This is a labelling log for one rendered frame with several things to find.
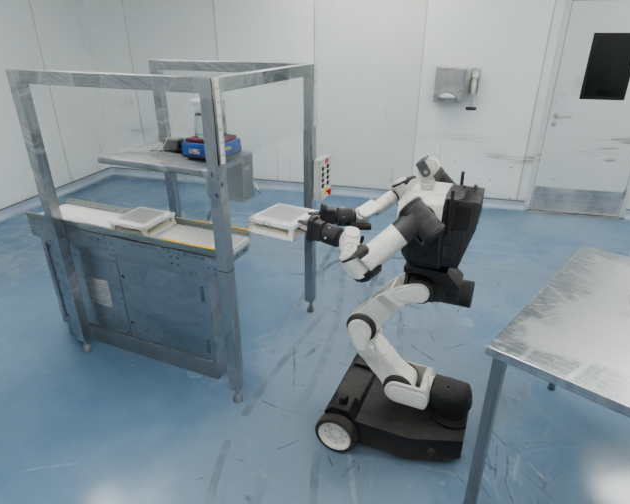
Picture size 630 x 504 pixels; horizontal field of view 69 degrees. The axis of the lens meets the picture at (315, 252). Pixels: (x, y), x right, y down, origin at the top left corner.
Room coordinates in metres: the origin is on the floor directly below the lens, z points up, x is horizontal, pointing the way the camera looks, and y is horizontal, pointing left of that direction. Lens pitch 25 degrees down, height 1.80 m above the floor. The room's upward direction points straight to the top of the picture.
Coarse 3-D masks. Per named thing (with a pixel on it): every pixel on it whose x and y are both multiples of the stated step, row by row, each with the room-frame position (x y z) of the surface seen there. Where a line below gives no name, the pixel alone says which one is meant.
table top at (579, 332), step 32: (576, 256) 1.94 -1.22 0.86; (608, 256) 1.94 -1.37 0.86; (544, 288) 1.64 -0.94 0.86; (576, 288) 1.64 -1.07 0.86; (608, 288) 1.64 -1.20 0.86; (512, 320) 1.41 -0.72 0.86; (544, 320) 1.41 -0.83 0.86; (576, 320) 1.41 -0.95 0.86; (608, 320) 1.41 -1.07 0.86; (512, 352) 1.22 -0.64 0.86; (544, 352) 1.22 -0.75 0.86; (576, 352) 1.22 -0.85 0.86; (608, 352) 1.22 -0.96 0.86; (576, 384) 1.07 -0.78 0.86; (608, 384) 1.07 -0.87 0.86
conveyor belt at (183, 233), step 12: (72, 216) 2.52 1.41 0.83; (84, 216) 2.52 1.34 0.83; (96, 216) 2.52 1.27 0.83; (108, 216) 2.52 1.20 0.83; (168, 228) 2.34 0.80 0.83; (180, 228) 2.34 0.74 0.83; (192, 228) 2.34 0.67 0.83; (180, 240) 2.18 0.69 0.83; (192, 240) 2.18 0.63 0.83; (204, 240) 2.18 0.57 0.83; (240, 240) 2.18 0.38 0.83
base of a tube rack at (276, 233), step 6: (252, 228) 1.96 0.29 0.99; (258, 228) 1.95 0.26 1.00; (264, 228) 1.94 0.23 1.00; (270, 228) 1.94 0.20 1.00; (264, 234) 1.92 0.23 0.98; (270, 234) 1.90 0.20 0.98; (276, 234) 1.89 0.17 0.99; (282, 234) 1.87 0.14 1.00; (294, 234) 1.87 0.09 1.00; (300, 234) 1.90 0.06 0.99; (288, 240) 1.85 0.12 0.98
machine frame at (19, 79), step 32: (160, 64) 3.20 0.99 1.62; (192, 64) 3.10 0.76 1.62; (224, 64) 3.01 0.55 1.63; (256, 64) 2.92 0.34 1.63; (288, 64) 2.83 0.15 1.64; (160, 96) 3.22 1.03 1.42; (32, 128) 2.34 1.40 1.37; (160, 128) 3.23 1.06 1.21; (32, 160) 2.34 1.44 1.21; (224, 192) 1.91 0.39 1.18; (224, 224) 1.89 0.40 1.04; (64, 256) 2.34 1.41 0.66; (224, 256) 1.89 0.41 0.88; (64, 288) 2.34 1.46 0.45; (224, 288) 1.90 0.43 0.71; (224, 320) 1.90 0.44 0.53
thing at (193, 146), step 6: (186, 138) 2.13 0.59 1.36; (192, 138) 2.13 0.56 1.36; (186, 144) 2.11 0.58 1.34; (192, 144) 2.10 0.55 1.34; (198, 144) 2.09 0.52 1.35; (186, 150) 2.11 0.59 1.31; (192, 150) 2.10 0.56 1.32; (198, 150) 2.09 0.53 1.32; (204, 150) 2.07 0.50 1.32; (186, 156) 2.12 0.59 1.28; (192, 156) 2.10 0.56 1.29; (198, 156) 2.09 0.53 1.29; (204, 156) 2.07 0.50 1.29
